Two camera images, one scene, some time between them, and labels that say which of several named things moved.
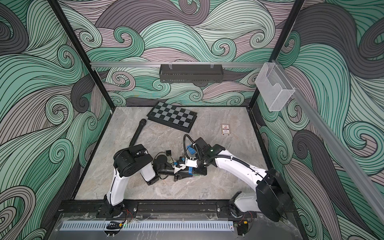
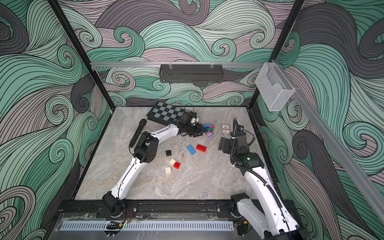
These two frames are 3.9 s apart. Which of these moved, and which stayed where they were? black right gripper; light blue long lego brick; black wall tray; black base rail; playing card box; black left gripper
Moved: black left gripper; black right gripper
Stayed: light blue long lego brick; playing card box; black wall tray; black base rail
